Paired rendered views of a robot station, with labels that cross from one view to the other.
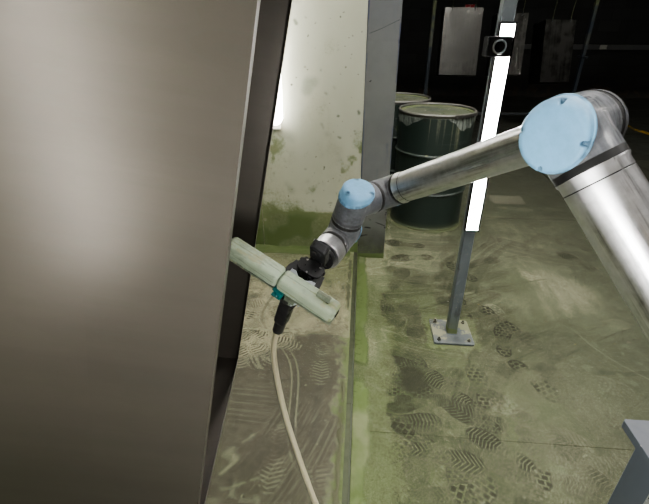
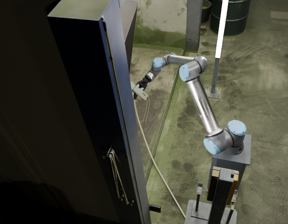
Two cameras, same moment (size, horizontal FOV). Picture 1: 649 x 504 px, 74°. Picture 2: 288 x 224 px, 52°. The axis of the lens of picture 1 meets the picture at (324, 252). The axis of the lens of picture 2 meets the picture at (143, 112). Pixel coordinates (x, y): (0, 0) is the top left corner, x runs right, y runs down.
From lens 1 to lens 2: 1.75 m
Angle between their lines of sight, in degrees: 24
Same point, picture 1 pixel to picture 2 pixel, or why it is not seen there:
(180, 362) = not seen: hidden behind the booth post
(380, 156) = (195, 9)
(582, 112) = (185, 72)
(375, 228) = (193, 40)
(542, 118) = (181, 70)
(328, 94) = not seen: outside the picture
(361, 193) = (158, 63)
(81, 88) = not seen: hidden behind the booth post
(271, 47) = (131, 30)
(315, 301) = (141, 94)
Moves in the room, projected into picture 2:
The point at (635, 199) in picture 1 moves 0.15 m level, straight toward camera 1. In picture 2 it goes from (195, 89) to (181, 99)
